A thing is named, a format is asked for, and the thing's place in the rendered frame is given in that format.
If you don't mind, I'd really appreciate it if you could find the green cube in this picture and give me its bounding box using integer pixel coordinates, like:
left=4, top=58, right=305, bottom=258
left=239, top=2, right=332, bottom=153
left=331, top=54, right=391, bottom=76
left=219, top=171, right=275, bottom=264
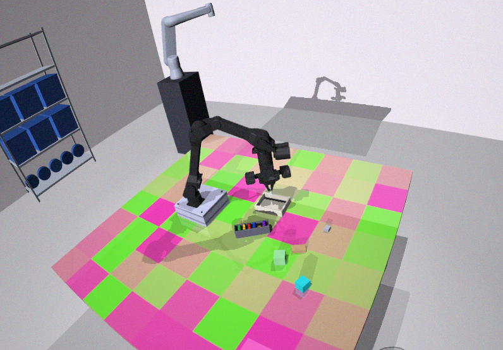
left=274, top=250, right=286, bottom=265

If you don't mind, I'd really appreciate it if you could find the tan flat block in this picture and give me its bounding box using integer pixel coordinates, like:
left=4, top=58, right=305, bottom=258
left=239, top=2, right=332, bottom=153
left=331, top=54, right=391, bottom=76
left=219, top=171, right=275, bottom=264
left=291, top=244, right=306, bottom=254

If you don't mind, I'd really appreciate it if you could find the teal cube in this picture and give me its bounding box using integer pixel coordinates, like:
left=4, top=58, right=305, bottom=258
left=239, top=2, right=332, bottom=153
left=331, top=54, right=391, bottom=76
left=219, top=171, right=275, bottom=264
left=295, top=275, right=311, bottom=293

